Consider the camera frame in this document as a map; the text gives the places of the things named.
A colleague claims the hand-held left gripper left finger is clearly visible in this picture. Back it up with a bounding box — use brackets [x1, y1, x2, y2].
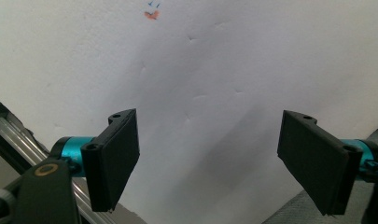
[49, 108, 141, 214]

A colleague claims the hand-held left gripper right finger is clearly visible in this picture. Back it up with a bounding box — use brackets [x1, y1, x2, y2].
[276, 109, 378, 217]

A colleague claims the aluminium frame rail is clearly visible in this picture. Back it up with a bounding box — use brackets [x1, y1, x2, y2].
[0, 93, 119, 224]

